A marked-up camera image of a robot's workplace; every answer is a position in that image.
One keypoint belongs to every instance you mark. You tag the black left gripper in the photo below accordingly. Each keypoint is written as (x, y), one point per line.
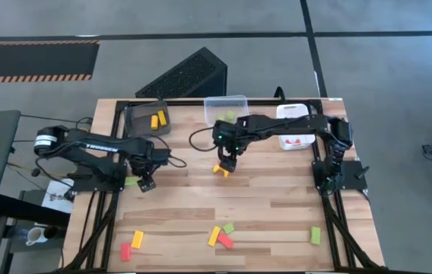
(143, 168)

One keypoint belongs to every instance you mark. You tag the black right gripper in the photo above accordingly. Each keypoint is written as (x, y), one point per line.
(228, 137)

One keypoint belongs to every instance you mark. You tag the yellow wooden arch block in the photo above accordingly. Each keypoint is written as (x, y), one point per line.
(216, 169)

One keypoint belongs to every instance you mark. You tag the green wooden cube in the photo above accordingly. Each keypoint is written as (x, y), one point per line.
(220, 116)
(228, 228)
(230, 114)

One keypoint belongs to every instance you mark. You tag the yellow rectangular wooden block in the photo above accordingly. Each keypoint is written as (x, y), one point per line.
(162, 118)
(137, 239)
(214, 236)

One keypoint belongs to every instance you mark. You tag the red wooden arch block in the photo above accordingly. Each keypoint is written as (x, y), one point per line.
(294, 142)

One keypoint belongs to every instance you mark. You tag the green rectangular wooden block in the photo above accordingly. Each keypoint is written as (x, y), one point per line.
(315, 235)

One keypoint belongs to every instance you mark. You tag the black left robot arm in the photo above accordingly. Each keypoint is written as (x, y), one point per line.
(98, 146)

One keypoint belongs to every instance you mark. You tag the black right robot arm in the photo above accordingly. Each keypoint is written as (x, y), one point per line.
(288, 125)

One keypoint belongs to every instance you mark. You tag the clear plastic bin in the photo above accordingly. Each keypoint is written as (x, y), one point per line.
(223, 104)

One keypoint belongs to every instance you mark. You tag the dark grey plastic bin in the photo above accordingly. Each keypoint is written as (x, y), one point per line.
(140, 127)

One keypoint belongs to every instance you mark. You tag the red rectangular wooden block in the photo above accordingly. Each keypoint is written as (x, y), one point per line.
(125, 252)
(225, 241)

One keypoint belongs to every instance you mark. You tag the white plastic bin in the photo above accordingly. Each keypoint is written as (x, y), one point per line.
(292, 110)

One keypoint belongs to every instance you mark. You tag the white printed paper sheet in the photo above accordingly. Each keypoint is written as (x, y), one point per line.
(62, 205)

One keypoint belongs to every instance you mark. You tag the black mesh computer tower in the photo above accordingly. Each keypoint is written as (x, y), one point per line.
(185, 74)

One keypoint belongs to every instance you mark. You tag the black cup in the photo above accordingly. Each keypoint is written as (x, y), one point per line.
(53, 232)

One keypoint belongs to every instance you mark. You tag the black round knob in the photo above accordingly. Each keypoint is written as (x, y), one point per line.
(35, 173)

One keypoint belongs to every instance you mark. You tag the white coffee mug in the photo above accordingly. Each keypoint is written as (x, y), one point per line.
(37, 234)

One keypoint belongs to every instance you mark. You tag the black side cart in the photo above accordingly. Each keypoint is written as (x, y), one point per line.
(29, 213)

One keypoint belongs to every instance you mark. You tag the black clamp lever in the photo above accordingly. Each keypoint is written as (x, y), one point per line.
(362, 172)

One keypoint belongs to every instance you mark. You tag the black hazard-striped floor mat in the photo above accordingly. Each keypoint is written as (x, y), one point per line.
(29, 61)

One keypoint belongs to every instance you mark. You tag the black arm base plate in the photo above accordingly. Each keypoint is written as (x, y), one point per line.
(86, 186)
(354, 183)

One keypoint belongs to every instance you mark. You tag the black aluminium table frame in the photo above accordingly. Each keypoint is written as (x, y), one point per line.
(185, 102)

